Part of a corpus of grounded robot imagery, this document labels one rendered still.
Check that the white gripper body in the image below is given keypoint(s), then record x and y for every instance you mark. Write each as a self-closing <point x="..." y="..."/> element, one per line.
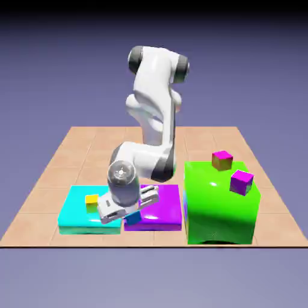
<point x="109" y="211"/>

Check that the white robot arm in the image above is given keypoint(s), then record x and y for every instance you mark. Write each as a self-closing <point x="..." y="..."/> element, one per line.
<point x="154" y="96"/>

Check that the small yellow cube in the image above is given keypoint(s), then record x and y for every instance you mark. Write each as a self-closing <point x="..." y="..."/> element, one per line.
<point x="92" y="199"/>

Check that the small blue cube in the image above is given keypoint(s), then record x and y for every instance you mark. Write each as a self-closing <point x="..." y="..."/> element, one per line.
<point x="132" y="218"/>

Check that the small magenta cube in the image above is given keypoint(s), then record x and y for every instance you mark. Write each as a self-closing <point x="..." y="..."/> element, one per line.
<point x="222" y="160"/>

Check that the small purple cube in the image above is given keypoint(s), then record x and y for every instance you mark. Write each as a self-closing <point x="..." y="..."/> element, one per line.
<point x="241" y="182"/>

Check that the large cyan box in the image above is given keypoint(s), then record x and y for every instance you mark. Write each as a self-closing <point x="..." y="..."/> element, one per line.
<point x="74" y="211"/>

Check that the large purple box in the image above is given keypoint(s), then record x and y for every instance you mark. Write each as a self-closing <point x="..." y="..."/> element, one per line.
<point x="166" y="204"/>

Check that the large green box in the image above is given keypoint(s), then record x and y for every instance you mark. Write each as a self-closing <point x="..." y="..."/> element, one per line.
<point x="216" y="211"/>

